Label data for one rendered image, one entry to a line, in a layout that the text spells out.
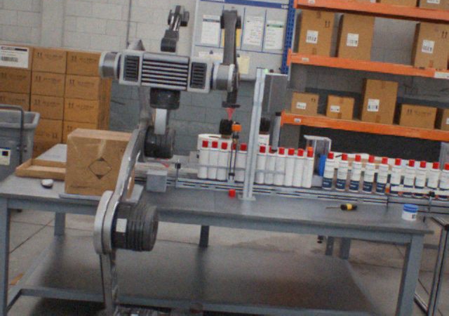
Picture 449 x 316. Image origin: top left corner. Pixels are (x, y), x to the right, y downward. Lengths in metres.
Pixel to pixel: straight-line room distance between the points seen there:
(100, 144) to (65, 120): 3.80
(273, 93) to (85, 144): 0.95
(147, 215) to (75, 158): 0.67
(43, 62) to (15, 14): 1.88
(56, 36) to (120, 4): 0.94
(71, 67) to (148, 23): 1.66
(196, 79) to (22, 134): 2.77
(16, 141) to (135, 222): 3.08
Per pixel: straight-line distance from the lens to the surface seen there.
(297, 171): 3.15
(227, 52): 2.80
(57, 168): 3.34
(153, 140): 2.55
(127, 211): 2.17
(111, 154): 2.69
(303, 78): 7.47
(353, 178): 3.22
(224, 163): 3.09
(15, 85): 6.59
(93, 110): 6.40
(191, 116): 7.66
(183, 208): 2.72
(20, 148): 5.10
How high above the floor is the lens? 1.57
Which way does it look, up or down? 9 degrees down
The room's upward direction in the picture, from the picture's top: 6 degrees clockwise
